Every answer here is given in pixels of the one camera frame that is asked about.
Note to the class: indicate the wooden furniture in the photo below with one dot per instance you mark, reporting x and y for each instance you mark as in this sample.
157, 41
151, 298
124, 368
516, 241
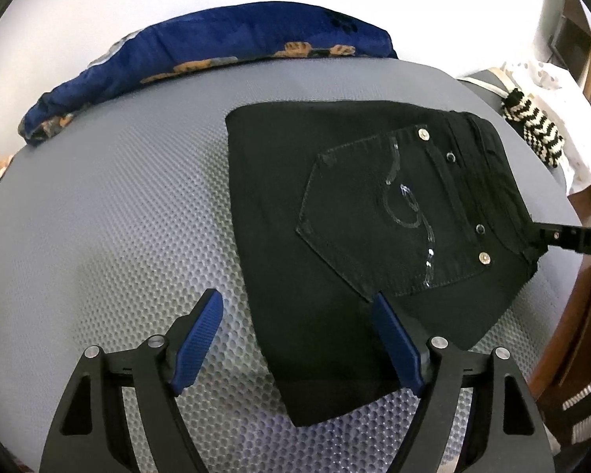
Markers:
576, 44

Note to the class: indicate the black white striped cloth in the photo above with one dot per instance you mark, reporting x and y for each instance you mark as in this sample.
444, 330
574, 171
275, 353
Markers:
586, 414

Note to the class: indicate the blue printed blanket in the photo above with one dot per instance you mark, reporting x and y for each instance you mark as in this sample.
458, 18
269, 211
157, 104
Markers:
202, 39

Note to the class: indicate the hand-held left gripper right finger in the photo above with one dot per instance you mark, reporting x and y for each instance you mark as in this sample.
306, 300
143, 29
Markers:
396, 345

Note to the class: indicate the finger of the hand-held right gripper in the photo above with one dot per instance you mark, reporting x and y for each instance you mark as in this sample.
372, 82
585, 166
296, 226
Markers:
556, 236

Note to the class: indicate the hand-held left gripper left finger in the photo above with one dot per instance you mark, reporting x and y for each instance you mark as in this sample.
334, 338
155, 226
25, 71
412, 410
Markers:
197, 345

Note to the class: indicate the white dotted cloth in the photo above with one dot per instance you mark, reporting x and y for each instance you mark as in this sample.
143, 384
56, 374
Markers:
566, 93

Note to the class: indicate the black pants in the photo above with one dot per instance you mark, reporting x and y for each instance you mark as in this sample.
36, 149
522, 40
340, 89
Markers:
285, 207

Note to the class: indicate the black cream striped knit bag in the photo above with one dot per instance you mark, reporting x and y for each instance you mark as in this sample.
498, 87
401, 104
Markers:
537, 128

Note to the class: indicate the brown wooden bed frame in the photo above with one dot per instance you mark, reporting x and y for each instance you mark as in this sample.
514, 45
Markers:
571, 315

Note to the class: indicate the grey textured mat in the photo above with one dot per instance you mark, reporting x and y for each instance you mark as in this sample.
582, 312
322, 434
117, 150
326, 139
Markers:
128, 207

